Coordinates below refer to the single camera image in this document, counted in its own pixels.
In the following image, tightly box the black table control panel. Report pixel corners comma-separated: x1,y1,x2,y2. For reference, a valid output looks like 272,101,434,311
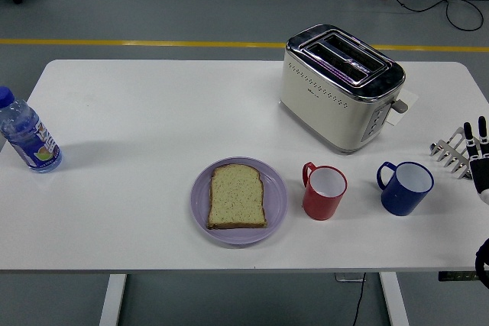
438,270,479,282

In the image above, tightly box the white table leg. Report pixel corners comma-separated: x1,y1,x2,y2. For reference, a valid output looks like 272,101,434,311
99,273,128,326
378,272,411,326

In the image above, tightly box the metal toast rack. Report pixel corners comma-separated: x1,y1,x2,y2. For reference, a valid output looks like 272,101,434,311
428,126,489,181

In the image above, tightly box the blue cup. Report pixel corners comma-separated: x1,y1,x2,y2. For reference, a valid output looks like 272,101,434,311
376,161,436,217

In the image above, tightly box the blue-capped water bottle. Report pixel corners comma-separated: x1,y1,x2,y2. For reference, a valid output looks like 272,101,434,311
0,86,63,174

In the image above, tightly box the red cup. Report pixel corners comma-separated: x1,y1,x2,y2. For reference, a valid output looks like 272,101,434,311
302,161,348,222

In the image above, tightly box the bread slice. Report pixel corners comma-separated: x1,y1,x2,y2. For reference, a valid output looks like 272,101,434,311
206,163,268,230

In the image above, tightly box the white card under toaster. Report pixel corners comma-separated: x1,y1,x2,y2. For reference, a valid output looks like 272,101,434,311
384,88,419,127

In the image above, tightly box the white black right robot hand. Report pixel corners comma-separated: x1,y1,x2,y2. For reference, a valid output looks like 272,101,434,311
461,115,489,207

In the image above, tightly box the black cable under table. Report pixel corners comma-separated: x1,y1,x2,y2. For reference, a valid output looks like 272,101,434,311
351,272,368,326

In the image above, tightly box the purple plate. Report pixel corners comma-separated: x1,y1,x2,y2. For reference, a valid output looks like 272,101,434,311
190,156,290,247

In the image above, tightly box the cream and chrome toaster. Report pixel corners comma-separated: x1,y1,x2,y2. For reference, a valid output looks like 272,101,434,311
277,23,410,156

